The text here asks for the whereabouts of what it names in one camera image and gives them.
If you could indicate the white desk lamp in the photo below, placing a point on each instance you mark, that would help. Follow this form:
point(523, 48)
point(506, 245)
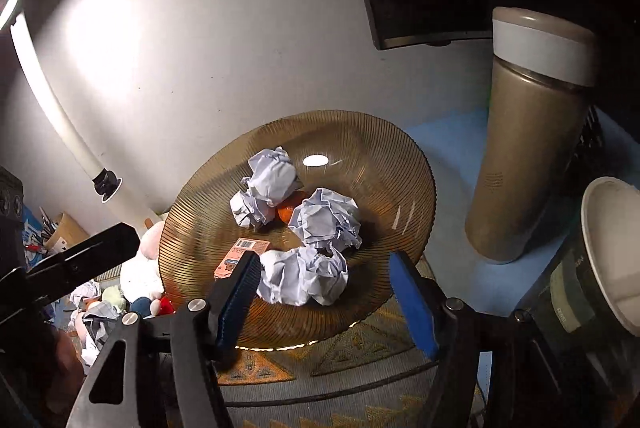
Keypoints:
point(65, 128)

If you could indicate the blue book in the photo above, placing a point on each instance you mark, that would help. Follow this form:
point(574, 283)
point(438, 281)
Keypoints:
point(31, 233)

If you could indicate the bundle of pencils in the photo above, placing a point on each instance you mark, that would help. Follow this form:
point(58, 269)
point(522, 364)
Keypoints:
point(47, 222)

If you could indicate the brown woven basket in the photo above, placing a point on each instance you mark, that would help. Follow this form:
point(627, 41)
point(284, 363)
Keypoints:
point(380, 168)

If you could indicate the crumpled white paper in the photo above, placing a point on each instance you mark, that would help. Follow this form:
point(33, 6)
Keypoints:
point(85, 292)

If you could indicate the patterned woven mat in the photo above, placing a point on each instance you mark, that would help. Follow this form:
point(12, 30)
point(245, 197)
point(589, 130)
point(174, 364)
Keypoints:
point(325, 353)

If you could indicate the white paper ball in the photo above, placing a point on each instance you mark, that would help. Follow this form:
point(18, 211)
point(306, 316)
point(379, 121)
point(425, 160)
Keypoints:
point(327, 220)
point(272, 178)
point(245, 210)
point(302, 278)

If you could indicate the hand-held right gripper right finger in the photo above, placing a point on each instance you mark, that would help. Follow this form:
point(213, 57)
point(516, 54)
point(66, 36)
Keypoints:
point(412, 303)

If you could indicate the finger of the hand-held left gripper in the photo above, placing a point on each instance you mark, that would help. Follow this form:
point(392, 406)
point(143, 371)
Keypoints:
point(90, 253)

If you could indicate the orange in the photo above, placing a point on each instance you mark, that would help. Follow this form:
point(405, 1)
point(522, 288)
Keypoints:
point(287, 210)

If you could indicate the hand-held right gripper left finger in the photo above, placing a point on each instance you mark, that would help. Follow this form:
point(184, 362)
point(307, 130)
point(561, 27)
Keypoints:
point(240, 298)

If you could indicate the pink white green dango plush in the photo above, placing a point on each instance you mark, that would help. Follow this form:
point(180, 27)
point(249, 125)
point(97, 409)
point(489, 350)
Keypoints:
point(137, 265)

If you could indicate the gold thermos bottle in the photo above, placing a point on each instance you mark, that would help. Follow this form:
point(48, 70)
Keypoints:
point(520, 143)

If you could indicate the cardboard pen holder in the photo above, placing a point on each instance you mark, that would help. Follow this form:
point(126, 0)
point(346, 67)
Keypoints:
point(67, 230)

